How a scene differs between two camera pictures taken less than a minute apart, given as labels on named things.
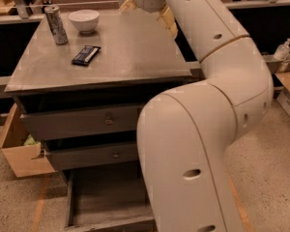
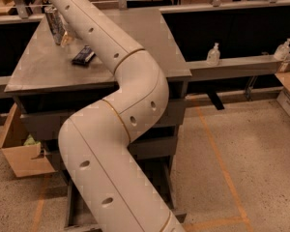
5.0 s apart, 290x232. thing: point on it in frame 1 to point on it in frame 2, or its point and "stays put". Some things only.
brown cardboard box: [25, 159] stays put
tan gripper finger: [129, 3] to [66, 40]
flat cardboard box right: [289, 98] stays put
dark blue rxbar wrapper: [86, 55] stays put
